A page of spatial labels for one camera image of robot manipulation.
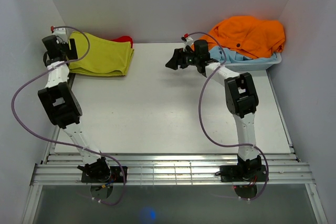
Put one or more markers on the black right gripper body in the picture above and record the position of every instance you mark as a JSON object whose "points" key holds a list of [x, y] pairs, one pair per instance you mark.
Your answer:
{"points": [[187, 59]]}

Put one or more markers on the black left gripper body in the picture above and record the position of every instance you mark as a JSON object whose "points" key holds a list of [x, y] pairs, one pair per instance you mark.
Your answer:
{"points": [[71, 54]]}

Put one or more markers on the yellow-green trousers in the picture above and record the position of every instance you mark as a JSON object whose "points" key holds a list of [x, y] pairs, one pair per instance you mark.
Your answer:
{"points": [[105, 58]]}

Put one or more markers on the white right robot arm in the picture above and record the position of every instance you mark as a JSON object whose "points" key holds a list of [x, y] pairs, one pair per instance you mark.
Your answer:
{"points": [[241, 100]]}

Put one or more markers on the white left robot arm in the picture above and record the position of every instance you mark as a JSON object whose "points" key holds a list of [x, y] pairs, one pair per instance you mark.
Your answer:
{"points": [[64, 111]]}

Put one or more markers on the folded red trousers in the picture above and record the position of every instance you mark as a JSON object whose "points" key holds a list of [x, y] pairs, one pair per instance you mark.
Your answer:
{"points": [[123, 39]]}

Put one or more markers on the light blue garment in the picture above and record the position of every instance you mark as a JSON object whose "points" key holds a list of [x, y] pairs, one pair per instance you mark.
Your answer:
{"points": [[229, 56]]}

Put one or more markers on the orange garment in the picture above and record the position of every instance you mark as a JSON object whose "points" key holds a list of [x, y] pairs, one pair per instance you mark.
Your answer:
{"points": [[248, 36]]}

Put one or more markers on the white plastic basket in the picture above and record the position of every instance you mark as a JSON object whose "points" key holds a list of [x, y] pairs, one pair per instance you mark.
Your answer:
{"points": [[254, 67]]}

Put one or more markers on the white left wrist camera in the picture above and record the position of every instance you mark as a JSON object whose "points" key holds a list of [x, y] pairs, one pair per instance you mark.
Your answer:
{"points": [[61, 33]]}

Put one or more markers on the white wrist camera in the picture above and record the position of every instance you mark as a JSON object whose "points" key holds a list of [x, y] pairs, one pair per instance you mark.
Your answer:
{"points": [[61, 33], [188, 41]]}

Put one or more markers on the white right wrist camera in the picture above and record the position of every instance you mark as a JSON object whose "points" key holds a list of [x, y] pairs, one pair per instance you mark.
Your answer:
{"points": [[188, 41]]}

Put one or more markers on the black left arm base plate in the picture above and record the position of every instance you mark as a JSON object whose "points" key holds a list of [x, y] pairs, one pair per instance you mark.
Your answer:
{"points": [[116, 176]]}

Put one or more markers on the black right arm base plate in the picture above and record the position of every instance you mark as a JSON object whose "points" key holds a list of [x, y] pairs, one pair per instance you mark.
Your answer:
{"points": [[231, 173]]}

